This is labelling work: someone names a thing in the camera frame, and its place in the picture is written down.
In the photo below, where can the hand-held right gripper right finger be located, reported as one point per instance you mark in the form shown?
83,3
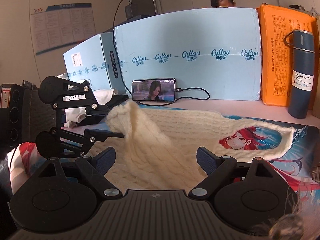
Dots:
206,158

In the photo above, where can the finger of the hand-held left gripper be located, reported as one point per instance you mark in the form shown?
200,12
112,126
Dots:
105,134
97,109

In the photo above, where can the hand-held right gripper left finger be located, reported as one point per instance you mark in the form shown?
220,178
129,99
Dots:
106,158

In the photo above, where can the cream knitted scarf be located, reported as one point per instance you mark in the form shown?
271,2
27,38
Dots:
155,145

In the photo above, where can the white cloth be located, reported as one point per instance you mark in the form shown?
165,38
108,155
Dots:
105,96

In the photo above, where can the small light blue box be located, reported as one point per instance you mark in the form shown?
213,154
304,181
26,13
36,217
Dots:
85,55

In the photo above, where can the black smartphone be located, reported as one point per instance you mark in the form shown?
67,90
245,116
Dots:
153,90

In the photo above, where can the printed desk mat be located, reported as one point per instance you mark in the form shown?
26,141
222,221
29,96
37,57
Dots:
275,135

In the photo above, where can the black power adapter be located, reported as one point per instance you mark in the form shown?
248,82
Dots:
131,11

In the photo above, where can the furry sleeve cuff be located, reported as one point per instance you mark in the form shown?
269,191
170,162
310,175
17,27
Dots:
297,217

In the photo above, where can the blue vacuum bottle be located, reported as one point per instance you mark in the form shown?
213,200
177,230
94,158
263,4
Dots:
300,97

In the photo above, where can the orange cardboard box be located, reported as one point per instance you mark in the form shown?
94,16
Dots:
272,67

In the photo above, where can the large light blue box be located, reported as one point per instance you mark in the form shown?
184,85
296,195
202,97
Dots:
187,35

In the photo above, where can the wall poster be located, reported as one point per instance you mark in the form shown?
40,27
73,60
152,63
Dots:
62,22

